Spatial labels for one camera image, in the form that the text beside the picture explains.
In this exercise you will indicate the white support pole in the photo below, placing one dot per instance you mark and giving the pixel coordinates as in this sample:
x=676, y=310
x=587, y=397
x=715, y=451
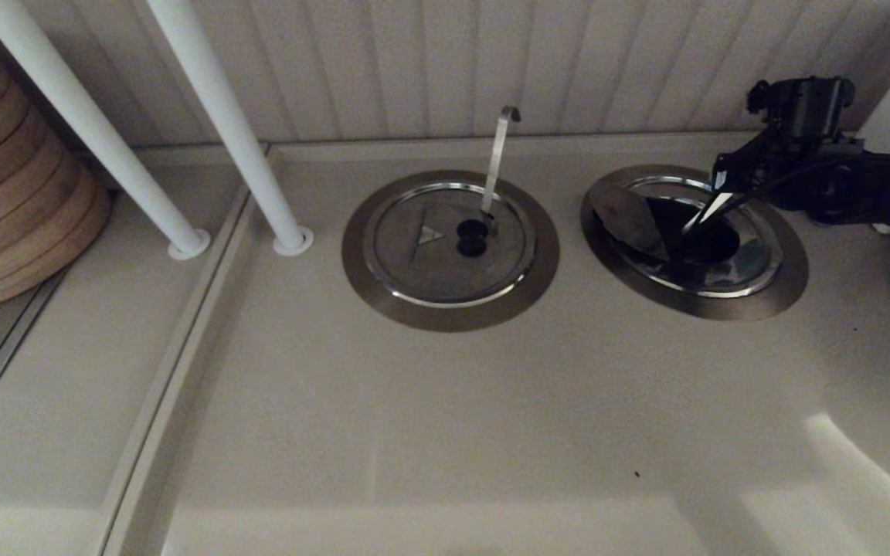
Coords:
x=86, y=116
x=219, y=108

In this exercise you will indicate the steel lid with black knob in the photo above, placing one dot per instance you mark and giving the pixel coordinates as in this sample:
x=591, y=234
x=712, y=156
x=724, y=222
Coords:
x=626, y=220
x=414, y=270

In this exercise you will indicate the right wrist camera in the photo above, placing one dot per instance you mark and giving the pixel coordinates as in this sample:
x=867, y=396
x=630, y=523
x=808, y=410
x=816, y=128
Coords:
x=759, y=96

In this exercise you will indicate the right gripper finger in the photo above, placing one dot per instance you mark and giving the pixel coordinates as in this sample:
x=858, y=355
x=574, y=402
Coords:
x=731, y=174

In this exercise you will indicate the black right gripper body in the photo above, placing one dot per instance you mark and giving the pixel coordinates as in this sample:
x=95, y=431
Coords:
x=808, y=116

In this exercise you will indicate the stacked bamboo steamer baskets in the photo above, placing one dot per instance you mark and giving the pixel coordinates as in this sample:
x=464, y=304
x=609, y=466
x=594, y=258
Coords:
x=12, y=193

